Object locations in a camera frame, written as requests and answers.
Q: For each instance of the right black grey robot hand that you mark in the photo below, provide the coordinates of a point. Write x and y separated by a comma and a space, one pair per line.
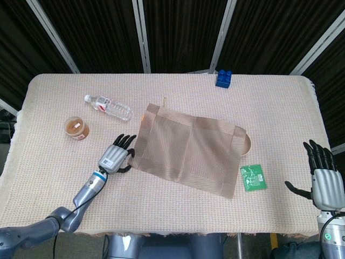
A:
327, 189

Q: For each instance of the left black grey robot hand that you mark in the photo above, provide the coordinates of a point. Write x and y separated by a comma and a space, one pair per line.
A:
111, 159

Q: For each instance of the brown woven placemat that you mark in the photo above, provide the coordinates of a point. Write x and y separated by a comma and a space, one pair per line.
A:
188, 151

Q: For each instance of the light brown bowl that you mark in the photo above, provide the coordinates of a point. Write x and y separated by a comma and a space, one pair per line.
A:
248, 145

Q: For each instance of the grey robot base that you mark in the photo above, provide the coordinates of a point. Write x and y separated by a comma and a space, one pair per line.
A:
161, 248

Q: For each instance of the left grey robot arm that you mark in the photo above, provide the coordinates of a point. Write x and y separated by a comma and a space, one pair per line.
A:
81, 199

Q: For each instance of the round clear rubber band jar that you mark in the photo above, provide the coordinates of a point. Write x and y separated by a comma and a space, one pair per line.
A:
76, 128

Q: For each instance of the clear plastic water bottle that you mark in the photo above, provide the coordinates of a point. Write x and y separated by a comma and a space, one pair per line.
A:
113, 108

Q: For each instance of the yellow tape measure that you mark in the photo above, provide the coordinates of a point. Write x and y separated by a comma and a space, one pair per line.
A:
143, 117

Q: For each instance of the green foil packet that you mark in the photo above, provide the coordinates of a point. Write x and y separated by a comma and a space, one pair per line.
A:
253, 178

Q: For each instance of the dark pleated screen panel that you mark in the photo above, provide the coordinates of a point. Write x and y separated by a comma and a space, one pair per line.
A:
275, 29
183, 35
331, 94
99, 35
16, 54

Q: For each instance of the beige woven tablecloth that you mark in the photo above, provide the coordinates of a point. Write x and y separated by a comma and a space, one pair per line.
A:
269, 113

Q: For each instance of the metal table leg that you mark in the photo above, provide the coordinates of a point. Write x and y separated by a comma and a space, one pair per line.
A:
239, 248

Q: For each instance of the blue toy building block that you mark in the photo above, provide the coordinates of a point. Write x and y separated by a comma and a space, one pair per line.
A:
223, 79

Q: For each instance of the white metal screen post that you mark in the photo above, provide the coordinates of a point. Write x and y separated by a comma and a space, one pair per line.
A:
143, 37
54, 37
318, 46
222, 37

